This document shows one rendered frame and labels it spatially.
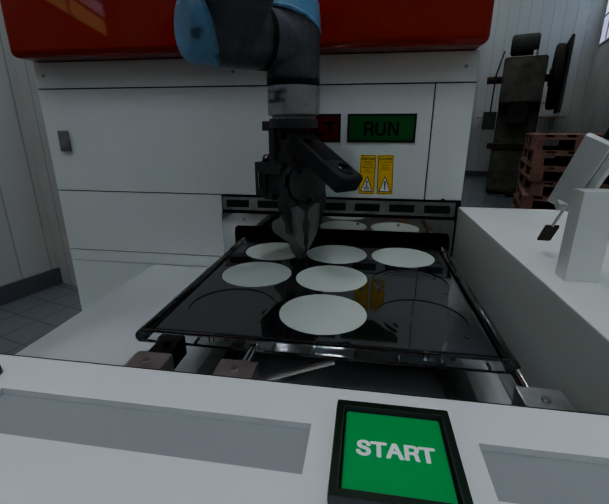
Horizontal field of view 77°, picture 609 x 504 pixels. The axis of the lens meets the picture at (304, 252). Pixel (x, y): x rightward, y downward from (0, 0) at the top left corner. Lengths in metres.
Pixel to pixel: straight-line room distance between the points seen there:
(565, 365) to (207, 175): 0.64
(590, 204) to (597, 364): 0.14
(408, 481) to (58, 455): 0.16
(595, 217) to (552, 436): 0.24
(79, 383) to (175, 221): 0.60
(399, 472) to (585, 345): 0.21
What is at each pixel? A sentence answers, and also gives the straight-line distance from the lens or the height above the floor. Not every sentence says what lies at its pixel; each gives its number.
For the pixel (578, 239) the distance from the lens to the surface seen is 0.43.
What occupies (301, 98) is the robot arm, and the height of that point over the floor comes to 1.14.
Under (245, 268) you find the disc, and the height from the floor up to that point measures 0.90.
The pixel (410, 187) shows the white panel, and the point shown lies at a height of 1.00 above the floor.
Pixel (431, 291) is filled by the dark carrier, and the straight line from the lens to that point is 0.53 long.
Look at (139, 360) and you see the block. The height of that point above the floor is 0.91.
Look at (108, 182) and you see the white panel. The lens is 0.89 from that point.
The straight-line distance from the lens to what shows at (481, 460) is 0.21.
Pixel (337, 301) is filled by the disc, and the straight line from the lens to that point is 0.47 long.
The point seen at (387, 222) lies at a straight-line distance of 0.73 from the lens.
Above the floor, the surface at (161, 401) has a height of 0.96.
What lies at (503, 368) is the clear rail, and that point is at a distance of 0.40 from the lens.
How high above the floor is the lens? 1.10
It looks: 18 degrees down
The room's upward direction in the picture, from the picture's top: straight up
